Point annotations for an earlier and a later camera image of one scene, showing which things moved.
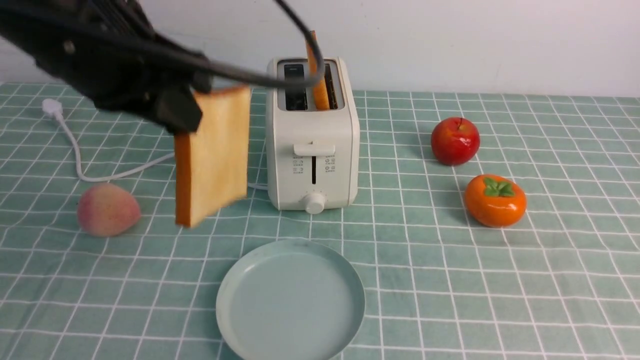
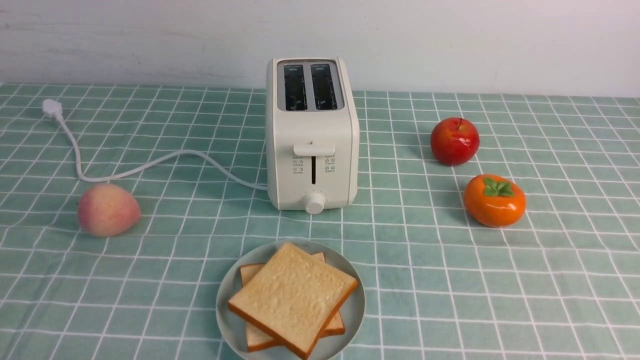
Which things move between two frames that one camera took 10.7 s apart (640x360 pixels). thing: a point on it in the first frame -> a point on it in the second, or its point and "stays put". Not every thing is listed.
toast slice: [212, 163] -> [257, 338]
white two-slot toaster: [312, 155] stays put
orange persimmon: [495, 200] stays put
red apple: [455, 141] stays put
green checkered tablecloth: [562, 283] stays put
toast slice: [321, 92] -> [294, 298]
